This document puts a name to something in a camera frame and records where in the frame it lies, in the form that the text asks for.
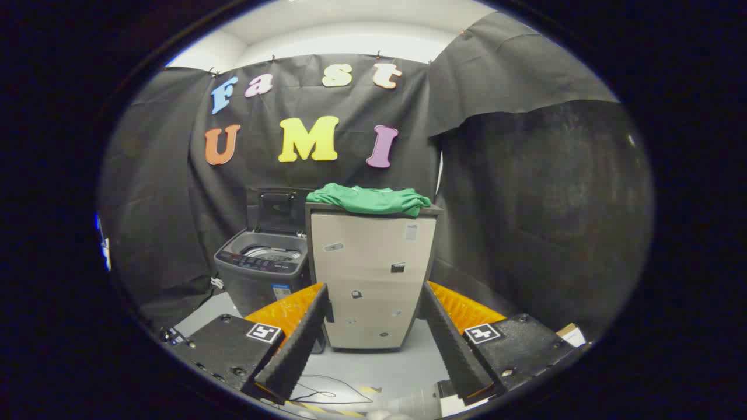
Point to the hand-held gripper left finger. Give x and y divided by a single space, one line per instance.
295 350

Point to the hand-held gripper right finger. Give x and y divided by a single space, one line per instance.
452 350

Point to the grey washing machine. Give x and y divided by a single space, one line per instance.
257 286

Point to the dark washing machine lid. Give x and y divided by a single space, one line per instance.
280 213

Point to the green polo shirt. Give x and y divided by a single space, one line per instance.
367 200

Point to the white power plug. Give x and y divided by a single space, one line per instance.
217 283

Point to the beige cabinet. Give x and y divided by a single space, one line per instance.
373 280

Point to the cardboard piece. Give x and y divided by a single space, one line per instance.
572 335

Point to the black backdrop cloth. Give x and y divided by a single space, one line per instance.
525 204

